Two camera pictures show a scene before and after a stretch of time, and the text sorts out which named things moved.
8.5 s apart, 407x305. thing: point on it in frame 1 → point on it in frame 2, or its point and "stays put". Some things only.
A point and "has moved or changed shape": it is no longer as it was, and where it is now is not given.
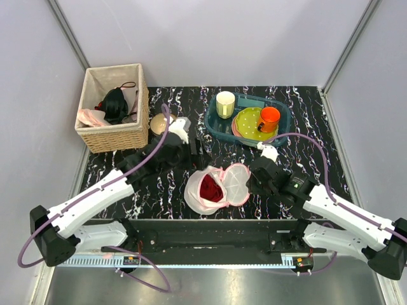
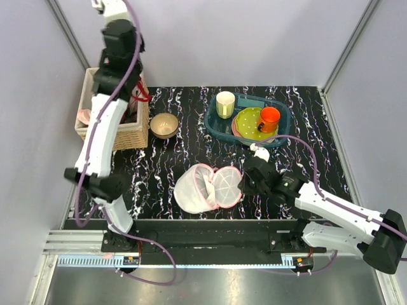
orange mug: [269, 119] stays put
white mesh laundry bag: [235, 178] has moved or changed shape
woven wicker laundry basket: [103, 138] stays put
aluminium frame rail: [68, 35] stays put
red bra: [209, 189] → [144, 96]
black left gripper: [200, 150] → [134, 34]
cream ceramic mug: [225, 104] stays put
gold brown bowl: [158, 122] stays put
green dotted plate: [247, 122] stays put
